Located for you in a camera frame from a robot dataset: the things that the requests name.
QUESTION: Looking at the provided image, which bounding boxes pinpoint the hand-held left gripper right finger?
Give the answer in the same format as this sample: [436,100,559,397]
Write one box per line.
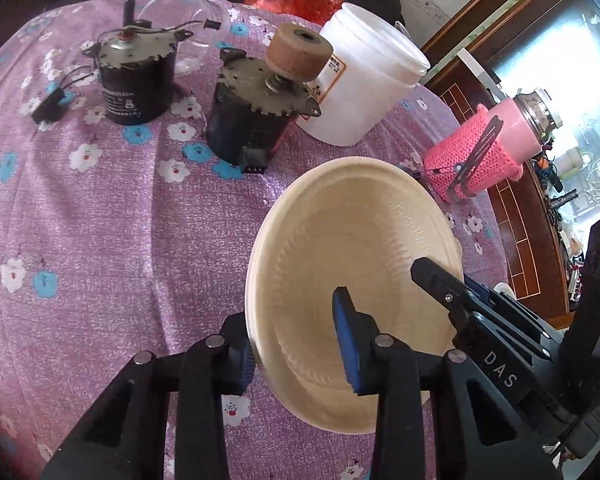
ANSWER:
[332,286,563,480]

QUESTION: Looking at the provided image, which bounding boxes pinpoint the clear plastic bowl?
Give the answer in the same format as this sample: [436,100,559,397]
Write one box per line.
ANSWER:
[139,0,228,78]

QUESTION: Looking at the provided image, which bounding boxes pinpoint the wooden door frame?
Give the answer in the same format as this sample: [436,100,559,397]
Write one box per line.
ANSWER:
[420,0,576,63]

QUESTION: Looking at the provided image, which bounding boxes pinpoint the black metal clip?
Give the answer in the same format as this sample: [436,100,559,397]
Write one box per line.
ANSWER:
[415,117,503,196]

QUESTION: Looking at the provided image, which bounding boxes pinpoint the wooden cabinet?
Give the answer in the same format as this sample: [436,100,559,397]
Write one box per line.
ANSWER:
[427,75,581,321]

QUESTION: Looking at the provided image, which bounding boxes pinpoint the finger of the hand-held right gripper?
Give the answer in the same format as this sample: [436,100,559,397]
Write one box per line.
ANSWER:
[411,257,567,411]
[464,275,548,346]

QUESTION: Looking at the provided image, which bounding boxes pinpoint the black motor with cork wheel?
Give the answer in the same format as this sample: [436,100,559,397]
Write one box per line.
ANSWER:
[205,22,333,176]

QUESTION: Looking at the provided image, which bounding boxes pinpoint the white plastic bucket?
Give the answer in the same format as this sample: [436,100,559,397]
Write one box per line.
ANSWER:
[295,2,431,148]

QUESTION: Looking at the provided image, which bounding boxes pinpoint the pink bottle with knitted sleeve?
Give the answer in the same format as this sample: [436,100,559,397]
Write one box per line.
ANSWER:
[422,87,563,203]

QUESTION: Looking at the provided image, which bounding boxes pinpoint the black cable connector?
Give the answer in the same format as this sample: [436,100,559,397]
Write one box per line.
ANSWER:
[32,82,76,126]

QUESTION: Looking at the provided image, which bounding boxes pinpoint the cream patterned bowl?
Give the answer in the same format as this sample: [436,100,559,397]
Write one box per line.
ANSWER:
[245,156,463,435]

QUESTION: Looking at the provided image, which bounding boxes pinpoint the black motor with shaft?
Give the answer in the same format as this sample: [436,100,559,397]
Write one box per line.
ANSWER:
[82,0,193,126]

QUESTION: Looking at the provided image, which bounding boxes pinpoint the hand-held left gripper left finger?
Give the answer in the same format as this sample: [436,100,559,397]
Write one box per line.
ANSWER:
[40,312,256,480]

